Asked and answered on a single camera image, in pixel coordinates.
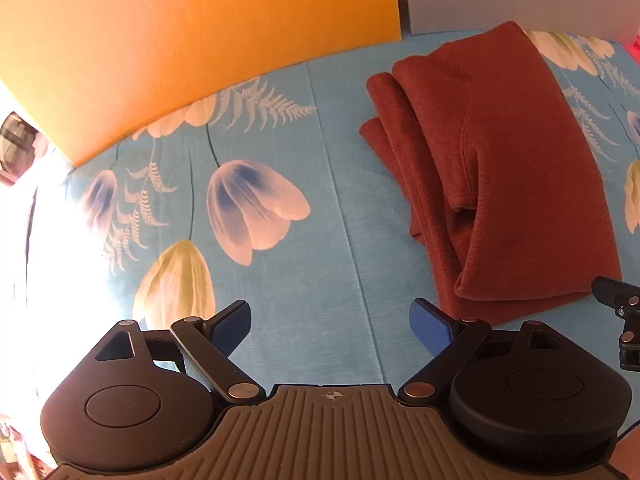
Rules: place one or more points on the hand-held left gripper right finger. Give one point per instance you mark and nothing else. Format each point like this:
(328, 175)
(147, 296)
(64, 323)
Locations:
(431, 330)

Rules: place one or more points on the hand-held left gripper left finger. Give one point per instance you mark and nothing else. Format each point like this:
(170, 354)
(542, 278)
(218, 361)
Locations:
(231, 329)

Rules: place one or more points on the blue floral bed sheet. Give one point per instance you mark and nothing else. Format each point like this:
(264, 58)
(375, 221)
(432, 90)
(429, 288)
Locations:
(320, 260)

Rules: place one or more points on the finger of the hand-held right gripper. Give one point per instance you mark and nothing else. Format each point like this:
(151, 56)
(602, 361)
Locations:
(612, 292)
(631, 347)

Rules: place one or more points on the dark red sweater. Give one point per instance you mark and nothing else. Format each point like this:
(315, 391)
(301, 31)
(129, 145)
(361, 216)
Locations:
(520, 170)

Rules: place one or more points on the round mirror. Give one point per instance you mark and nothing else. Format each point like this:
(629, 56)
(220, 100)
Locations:
(15, 142)

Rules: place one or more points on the orange board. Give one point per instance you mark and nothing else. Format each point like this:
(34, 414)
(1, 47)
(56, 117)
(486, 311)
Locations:
(175, 40)

